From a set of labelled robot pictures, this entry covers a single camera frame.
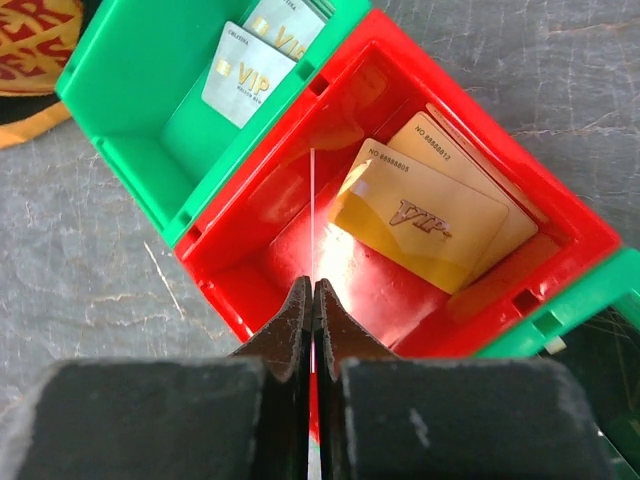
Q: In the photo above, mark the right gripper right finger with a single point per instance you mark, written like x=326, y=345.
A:
x=385, y=417

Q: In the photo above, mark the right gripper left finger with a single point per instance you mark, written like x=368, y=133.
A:
x=242, y=416

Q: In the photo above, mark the gold credit card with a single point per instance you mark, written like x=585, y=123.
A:
x=423, y=220
x=312, y=241

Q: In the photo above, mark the silver credit card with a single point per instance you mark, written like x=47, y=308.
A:
x=243, y=73

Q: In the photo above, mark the black VIP credit card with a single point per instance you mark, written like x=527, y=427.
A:
x=603, y=355

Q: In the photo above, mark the gold card in bin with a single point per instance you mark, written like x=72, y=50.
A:
x=423, y=139

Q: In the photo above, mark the silver card in bin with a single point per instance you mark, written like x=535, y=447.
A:
x=290, y=26

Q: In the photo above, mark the red plastic bin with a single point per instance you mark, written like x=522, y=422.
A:
x=252, y=241

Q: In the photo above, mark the right green plastic bin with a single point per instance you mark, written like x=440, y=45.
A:
x=613, y=284

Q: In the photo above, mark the green plastic bin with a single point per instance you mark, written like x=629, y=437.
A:
x=613, y=284
x=134, y=86

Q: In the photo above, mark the left green plastic bin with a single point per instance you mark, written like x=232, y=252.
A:
x=134, y=86

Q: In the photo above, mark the brown Trader Joe's paper bag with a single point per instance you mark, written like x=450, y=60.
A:
x=37, y=41

